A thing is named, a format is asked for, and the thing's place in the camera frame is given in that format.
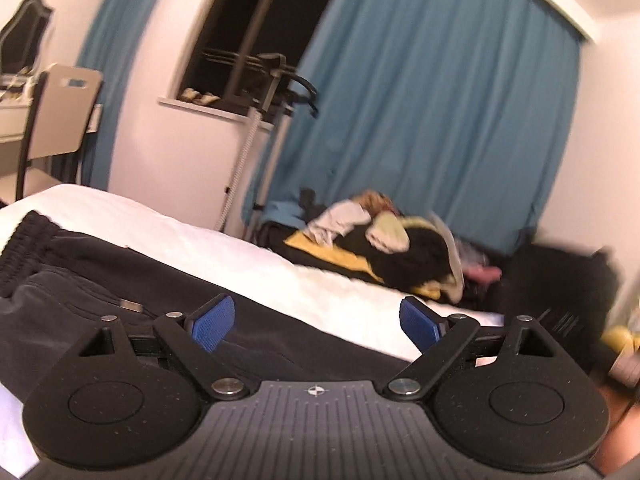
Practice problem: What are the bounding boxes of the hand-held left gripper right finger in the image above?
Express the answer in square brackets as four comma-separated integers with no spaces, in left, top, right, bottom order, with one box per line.
[382,296,561,403]

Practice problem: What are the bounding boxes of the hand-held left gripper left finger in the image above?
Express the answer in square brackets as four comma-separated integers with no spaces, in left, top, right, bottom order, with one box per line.
[74,295,253,402]

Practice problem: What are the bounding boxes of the black pants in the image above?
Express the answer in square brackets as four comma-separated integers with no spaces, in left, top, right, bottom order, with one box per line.
[0,210,416,406]

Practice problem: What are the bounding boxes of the pile of clothes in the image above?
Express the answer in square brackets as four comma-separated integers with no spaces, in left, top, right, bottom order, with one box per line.
[257,187,503,306]

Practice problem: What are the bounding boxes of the white bed blanket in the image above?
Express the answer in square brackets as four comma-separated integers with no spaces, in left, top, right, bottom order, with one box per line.
[0,183,506,478]

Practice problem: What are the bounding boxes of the black ottoman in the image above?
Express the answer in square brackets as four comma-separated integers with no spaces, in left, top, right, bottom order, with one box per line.
[502,230,623,376]

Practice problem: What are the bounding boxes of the yellow cloth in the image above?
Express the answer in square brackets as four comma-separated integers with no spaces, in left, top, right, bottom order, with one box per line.
[602,325,640,356]

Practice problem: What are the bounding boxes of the wide blue curtain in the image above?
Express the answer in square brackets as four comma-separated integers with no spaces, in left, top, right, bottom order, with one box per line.
[242,0,583,256]

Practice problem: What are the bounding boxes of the narrow blue curtain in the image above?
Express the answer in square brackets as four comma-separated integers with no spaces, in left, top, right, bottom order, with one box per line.
[75,0,178,188]

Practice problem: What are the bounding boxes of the dark window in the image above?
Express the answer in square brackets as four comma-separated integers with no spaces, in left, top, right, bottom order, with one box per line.
[159,0,351,121]

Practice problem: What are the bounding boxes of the beige chair with black frame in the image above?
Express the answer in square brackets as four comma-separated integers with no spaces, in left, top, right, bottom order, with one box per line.
[14,64,104,201]

